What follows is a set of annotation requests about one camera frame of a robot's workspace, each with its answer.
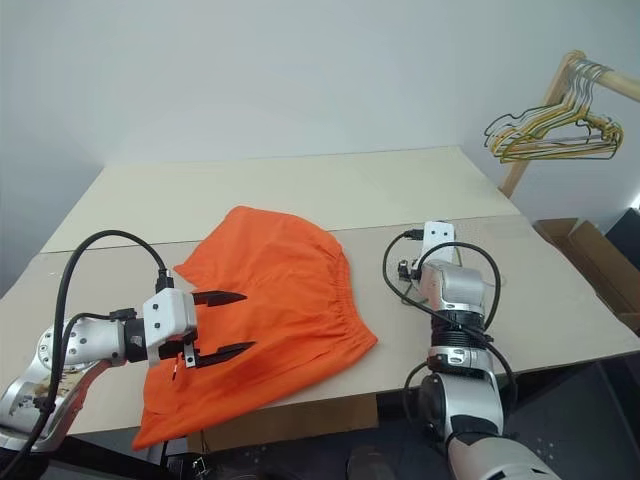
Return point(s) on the brown cardboard box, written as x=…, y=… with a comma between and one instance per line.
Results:
x=590, y=250

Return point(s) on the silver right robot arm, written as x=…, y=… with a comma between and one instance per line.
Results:
x=465, y=290

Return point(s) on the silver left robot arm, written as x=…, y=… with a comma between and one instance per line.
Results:
x=85, y=342

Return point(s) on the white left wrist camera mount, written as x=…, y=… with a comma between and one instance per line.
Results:
x=167, y=312

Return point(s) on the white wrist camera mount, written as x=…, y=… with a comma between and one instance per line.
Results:
x=167, y=312
x=439, y=237

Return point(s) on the wooden rack leg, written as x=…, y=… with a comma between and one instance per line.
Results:
x=515, y=175

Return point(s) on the black object under table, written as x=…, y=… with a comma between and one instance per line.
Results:
x=187, y=462

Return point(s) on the black box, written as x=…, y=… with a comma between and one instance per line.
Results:
x=627, y=225

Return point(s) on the orange shorts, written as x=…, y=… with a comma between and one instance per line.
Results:
x=280, y=280

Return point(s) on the wooden rack pole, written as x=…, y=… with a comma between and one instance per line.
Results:
x=625, y=80

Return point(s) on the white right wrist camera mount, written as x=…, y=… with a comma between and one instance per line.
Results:
x=439, y=237

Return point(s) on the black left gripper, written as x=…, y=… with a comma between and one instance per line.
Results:
x=181, y=349

